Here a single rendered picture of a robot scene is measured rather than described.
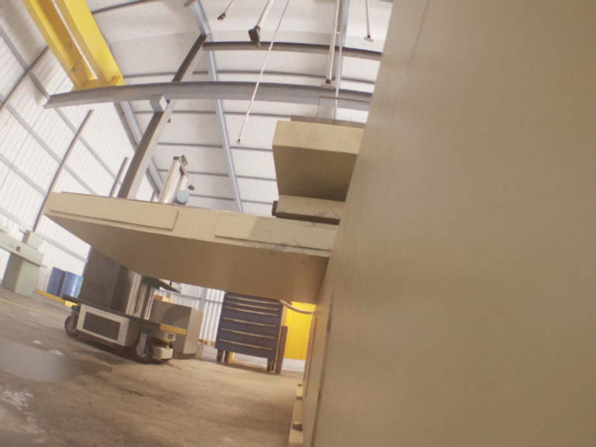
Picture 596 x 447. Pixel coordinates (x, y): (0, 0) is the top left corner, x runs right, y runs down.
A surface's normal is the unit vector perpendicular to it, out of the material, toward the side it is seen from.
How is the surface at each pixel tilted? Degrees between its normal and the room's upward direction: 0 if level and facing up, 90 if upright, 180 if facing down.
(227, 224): 90
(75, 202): 90
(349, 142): 90
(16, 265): 90
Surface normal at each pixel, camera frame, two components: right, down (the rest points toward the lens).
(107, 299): 0.06, -0.39
